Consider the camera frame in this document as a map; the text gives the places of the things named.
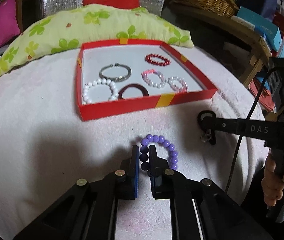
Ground purple bead bracelet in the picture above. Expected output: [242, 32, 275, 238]
[139, 134, 179, 172]

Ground black cable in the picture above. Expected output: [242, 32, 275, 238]
[224, 67, 283, 194]

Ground pink white bead bracelet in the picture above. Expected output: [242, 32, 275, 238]
[141, 69, 167, 89]

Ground magenta pillow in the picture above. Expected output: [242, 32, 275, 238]
[0, 0, 21, 47]

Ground green floral pillow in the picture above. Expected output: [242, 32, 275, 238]
[0, 4, 194, 76]

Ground white pearl bracelet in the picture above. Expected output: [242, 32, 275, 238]
[82, 77, 120, 105]

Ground small pink bead bracelet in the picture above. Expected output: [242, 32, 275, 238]
[167, 76, 189, 93]

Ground right hand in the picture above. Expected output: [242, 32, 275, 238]
[261, 153, 284, 206]

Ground dark red bead bracelet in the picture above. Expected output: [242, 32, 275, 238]
[144, 53, 172, 67]

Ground dark maroon hair tie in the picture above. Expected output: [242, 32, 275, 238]
[118, 83, 150, 100]

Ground blue cardboard box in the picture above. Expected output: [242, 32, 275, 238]
[237, 7, 282, 51]

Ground red shallow box tray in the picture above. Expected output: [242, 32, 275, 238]
[75, 38, 217, 121]

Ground red cushion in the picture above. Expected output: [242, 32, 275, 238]
[82, 0, 140, 9]

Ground wooden bench shelf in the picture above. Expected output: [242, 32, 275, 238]
[161, 3, 271, 88]

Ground silver bangle bracelet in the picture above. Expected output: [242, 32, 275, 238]
[99, 63, 132, 83]

